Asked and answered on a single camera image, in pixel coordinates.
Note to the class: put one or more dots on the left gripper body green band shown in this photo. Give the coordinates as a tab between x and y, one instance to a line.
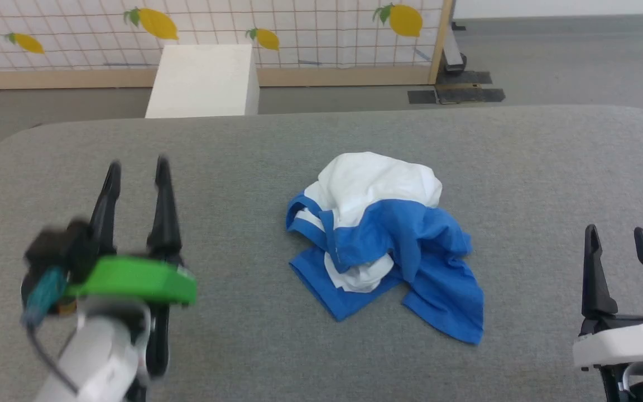
132	279

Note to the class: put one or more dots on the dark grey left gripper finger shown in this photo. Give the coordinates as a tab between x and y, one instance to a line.
106	212
164	223

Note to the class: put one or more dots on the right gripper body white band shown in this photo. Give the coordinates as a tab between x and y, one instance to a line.
628	343

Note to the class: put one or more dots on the blue and white T-shirt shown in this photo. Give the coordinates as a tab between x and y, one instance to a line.
411	240

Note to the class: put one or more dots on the grey fabric sofa cushion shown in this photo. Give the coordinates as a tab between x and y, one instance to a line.
243	162

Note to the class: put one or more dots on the white rectangular block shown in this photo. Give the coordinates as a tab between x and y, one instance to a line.
204	81

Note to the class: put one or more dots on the grey metal stand foot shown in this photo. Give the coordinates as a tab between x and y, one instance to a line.
454	56

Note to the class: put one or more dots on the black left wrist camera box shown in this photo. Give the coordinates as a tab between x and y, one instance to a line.
59	245

